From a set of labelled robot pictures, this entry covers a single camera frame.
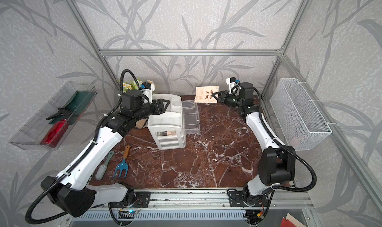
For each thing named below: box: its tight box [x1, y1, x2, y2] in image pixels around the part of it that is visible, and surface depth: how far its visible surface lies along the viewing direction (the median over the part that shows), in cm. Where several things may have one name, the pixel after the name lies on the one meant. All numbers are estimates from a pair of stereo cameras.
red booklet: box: [280, 212, 307, 227], surface depth 69 cm
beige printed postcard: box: [194, 85, 220, 104], surface depth 82 cm
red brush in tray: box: [39, 118, 70, 149], surface depth 60 cm
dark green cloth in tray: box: [48, 91, 97, 125], surface depth 70 cm
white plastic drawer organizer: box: [147, 93, 187, 151], surface depth 84 cm
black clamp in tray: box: [45, 107, 73, 121], surface depth 67 cm
